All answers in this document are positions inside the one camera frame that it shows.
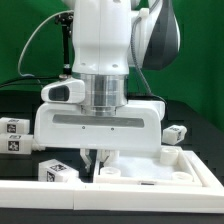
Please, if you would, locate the grey cable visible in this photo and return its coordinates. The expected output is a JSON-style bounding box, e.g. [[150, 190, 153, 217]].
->
[[17, 9, 75, 81]]

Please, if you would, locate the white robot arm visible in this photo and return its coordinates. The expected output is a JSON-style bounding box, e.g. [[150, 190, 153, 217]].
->
[[34, 0, 180, 162]]

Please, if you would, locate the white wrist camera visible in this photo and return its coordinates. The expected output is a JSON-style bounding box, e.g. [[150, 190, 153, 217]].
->
[[41, 78, 85, 104]]

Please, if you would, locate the white L-shaped obstacle fence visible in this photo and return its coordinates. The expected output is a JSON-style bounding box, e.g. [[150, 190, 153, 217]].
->
[[0, 151, 224, 214]]

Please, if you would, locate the black camera stand pole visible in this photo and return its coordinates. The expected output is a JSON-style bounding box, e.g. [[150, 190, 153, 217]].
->
[[55, 12, 73, 79]]

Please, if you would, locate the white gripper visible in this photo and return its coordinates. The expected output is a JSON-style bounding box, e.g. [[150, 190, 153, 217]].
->
[[34, 100, 165, 173]]

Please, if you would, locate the black cable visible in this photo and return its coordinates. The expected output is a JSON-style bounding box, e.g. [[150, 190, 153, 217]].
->
[[0, 75, 64, 90]]

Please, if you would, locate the white square tabletop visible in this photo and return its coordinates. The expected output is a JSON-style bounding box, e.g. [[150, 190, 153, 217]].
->
[[93, 146, 202, 187]]

